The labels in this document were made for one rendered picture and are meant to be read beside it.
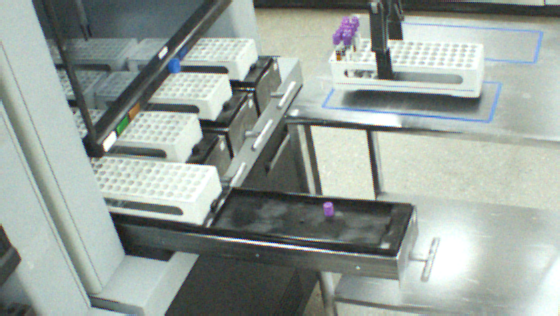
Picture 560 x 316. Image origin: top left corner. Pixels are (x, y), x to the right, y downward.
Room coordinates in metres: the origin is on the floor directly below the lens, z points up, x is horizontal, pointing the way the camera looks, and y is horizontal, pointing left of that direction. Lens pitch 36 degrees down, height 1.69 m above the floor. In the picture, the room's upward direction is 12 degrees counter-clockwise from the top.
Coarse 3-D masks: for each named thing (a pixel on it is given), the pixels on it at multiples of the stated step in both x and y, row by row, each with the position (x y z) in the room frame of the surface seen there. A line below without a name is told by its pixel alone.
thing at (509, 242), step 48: (528, 48) 1.42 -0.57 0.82; (336, 96) 1.38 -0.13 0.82; (384, 96) 1.34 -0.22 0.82; (432, 96) 1.31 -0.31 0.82; (480, 96) 1.28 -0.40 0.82; (528, 96) 1.24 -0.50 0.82; (528, 144) 1.11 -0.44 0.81; (384, 192) 1.70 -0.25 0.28; (480, 240) 1.43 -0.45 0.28; (528, 240) 1.39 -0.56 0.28; (336, 288) 1.38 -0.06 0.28; (384, 288) 1.34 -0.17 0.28; (432, 288) 1.31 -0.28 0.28; (480, 288) 1.27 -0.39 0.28; (528, 288) 1.23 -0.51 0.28
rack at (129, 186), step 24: (96, 168) 1.25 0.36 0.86; (120, 168) 1.22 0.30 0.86; (144, 168) 1.20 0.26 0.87; (168, 168) 1.20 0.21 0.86; (192, 168) 1.17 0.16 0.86; (120, 192) 1.15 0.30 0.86; (144, 192) 1.14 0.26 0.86; (168, 192) 1.12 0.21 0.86; (192, 192) 1.11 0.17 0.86; (216, 192) 1.14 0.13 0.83; (168, 216) 1.10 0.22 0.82; (192, 216) 1.08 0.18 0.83
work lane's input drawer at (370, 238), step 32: (224, 192) 1.15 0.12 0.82; (256, 192) 1.13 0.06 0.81; (288, 192) 1.11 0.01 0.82; (128, 224) 1.13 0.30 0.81; (160, 224) 1.10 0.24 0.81; (192, 224) 1.08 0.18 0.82; (224, 224) 1.07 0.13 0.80; (256, 224) 1.06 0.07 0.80; (288, 224) 1.04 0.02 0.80; (320, 224) 1.02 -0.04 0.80; (352, 224) 1.01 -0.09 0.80; (384, 224) 0.99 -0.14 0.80; (416, 224) 1.01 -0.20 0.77; (224, 256) 1.04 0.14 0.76; (256, 256) 1.01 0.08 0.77; (288, 256) 0.98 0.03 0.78; (320, 256) 0.96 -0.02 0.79; (352, 256) 0.93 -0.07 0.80; (384, 256) 0.91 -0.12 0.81; (416, 256) 0.95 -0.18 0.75
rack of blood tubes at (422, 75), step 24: (360, 48) 1.40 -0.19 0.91; (408, 48) 1.37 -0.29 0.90; (432, 48) 1.34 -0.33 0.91; (456, 48) 1.33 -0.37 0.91; (480, 48) 1.31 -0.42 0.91; (336, 72) 1.36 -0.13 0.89; (360, 72) 1.39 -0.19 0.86; (408, 72) 1.36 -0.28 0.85; (432, 72) 1.27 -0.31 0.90; (456, 72) 1.25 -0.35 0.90; (480, 72) 1.27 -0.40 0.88
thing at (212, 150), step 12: (204, 132) 1.35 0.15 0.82; (204, 144) 1.31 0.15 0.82; (216, 144) 1.32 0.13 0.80; (192, 156) 1.28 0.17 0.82; (204, 156) 1.28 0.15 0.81; (216, 156) 1.30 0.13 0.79; (228, 156) 1.34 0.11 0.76; (216, 168) 1.29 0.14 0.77; (240, 168) 1.30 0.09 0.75; (228, 180) 1.27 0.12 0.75
